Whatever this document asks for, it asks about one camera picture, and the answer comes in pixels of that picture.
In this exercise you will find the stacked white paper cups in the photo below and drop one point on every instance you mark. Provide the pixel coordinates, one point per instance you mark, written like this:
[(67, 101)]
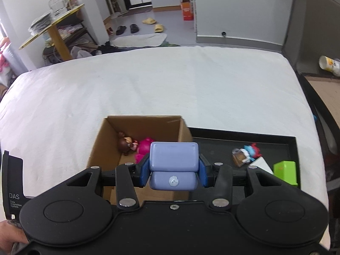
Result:
[(329, 65)]

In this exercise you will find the purple plug charger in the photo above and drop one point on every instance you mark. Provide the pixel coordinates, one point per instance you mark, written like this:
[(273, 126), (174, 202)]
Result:
[(174, 156)]

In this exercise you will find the yellow slipper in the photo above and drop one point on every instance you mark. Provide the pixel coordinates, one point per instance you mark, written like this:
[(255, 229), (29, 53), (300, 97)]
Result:
[(159, 28), (149, 20)]

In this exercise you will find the grey leaning board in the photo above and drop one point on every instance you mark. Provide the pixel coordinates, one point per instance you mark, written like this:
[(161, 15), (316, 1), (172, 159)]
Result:
[(313, 26)]

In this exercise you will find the white plug charger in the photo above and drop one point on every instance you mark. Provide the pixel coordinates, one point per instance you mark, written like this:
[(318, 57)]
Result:
[(261, 164)]

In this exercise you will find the dark clothes pile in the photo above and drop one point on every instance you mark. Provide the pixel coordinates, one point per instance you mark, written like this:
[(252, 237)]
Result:
[(109, 48)]

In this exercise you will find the brown bear figurine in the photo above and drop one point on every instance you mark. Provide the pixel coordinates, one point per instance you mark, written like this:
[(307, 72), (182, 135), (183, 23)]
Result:
[(123, 143)]

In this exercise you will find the stack of dark plates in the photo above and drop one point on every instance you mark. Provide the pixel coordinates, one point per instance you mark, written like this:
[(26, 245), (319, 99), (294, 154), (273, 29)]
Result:
[(39, 24)]

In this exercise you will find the clear glass jar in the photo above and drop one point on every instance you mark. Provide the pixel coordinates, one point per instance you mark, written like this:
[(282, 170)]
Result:
[(57, 5)]

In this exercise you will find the black side table with cardboard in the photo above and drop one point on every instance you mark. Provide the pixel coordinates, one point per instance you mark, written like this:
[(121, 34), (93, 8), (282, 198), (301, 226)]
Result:
[(326, 90)]

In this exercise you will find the person's left hand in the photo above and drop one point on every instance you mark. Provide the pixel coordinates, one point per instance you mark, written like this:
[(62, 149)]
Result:
[(9, 233)]

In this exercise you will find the round table with yellow leg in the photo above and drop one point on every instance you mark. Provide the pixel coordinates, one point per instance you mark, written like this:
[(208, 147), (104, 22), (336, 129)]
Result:
[(59, 42)]

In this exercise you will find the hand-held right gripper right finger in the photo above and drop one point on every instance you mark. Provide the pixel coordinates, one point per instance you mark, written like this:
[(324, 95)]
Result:
[(202, 171)]

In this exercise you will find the orange cardboard box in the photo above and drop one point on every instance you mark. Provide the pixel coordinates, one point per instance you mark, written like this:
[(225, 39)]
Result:
[(187, 10)]

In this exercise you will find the pink bear figurine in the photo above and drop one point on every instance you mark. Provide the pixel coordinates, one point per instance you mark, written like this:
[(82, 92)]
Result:
[(144, 146)]

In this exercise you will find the black slipper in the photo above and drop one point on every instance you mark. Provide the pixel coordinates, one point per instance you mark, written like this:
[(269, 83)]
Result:
[(121, 30), (134, 28)]

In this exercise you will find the blue red figurine with jar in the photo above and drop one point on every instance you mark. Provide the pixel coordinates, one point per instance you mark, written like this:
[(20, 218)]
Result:
[(247, 154)]

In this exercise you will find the green plug charger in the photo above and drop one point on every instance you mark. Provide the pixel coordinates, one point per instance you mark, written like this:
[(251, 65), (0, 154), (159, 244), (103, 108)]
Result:
[(285, 171)]

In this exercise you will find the black tray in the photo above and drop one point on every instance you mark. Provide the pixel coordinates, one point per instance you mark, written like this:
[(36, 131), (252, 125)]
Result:
[(217, 148)]

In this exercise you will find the white floor mat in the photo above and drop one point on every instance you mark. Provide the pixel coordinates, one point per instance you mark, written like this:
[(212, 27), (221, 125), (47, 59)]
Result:
[(138, 40)]

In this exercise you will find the white plastic bag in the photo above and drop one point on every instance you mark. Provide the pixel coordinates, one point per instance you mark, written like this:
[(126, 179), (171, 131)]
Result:
[(81, 52)]

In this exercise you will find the dark low shelf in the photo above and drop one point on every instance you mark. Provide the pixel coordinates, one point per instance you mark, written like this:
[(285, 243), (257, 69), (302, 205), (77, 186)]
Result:
[(77, 35)]

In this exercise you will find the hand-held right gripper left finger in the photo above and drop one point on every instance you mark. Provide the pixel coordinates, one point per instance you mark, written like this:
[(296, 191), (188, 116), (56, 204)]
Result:
[(144, 170)]

